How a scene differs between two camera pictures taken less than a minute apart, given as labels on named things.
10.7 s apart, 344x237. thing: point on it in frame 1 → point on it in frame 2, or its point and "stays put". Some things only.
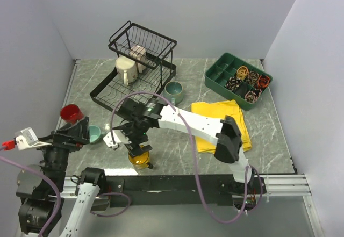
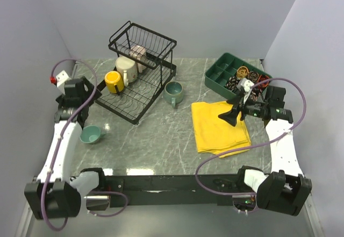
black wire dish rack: x=144 y=67 stays put
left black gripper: x=79 y=132 → x=91 y=89
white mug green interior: x=127 y=69 stays put
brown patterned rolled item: x=252 y=77 stays put
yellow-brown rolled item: x=242 y=72 stays put
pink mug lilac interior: x=139 y=52 stays put
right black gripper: x=135 y=149 → x=231 y=116
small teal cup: x=95 y=135 stays put
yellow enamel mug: x=141 y=162 → x=114 y=77
